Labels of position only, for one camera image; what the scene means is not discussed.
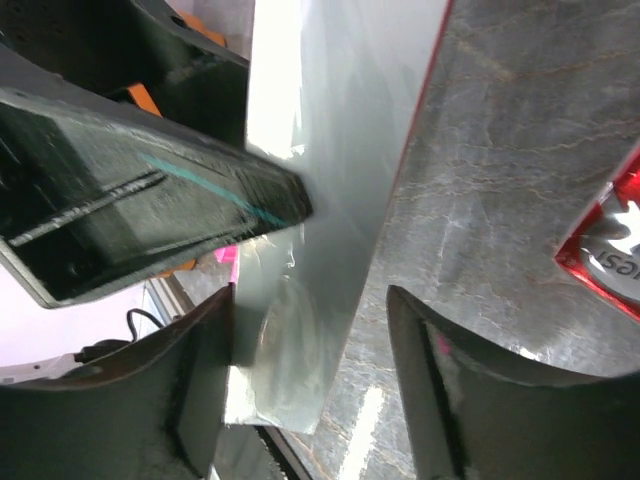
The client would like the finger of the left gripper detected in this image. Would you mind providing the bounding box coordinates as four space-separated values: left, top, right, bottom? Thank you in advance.
1 86 312 309
1 1 249 147

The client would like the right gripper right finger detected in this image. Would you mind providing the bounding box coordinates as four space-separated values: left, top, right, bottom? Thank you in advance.
387 285 639 479

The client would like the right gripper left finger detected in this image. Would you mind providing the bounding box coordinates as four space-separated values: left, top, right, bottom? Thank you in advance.
1 286 234 479

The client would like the red 3d toothpaste box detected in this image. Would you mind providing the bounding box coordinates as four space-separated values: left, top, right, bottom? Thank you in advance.
554 146 639 320
225 0 451 433

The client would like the orange plastic bin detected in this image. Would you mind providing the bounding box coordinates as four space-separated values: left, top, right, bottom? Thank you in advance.
127 11 227 279

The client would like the pink toothpaste box middle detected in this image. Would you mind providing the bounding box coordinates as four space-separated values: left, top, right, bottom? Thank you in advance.
214 245 237 263

